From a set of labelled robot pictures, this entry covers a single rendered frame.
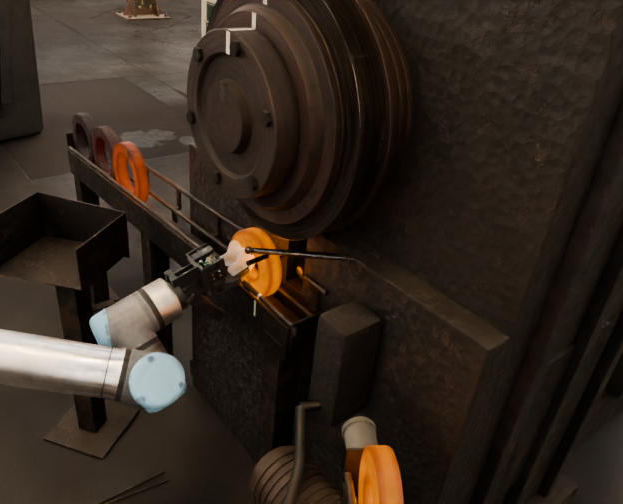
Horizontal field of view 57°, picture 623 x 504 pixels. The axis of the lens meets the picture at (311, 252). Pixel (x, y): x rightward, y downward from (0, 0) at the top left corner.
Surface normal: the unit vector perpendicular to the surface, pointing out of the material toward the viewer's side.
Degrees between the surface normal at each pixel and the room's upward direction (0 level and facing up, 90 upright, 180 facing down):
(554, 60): 90
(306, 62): 52
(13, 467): 0
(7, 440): 0
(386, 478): 12
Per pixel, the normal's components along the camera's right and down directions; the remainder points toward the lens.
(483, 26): -0.78, 0.26
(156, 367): 0.38, -0.16
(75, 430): 0.09, -0.85
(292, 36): 0.02, -0.31
